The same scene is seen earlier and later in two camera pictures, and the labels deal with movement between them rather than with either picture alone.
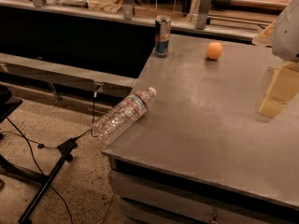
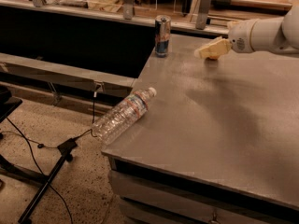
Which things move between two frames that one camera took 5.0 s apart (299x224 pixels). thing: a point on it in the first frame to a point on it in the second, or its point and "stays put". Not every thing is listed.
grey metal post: (128, 1) stays put
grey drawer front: (146, 201) stays put
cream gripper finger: (282, 88) to (215, 49)
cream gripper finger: (264, 37) to (232, 23)
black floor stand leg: (64, 149) stays put
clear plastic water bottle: (123, 114) stays put
